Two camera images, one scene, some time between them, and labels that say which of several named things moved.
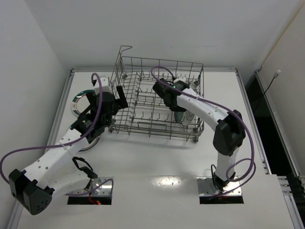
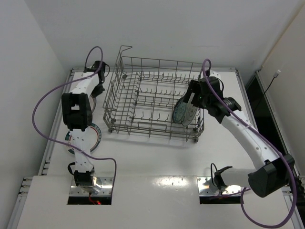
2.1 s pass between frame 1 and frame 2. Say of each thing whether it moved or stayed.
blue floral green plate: stayed
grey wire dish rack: stayed
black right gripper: moved
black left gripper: moved
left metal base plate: stayed
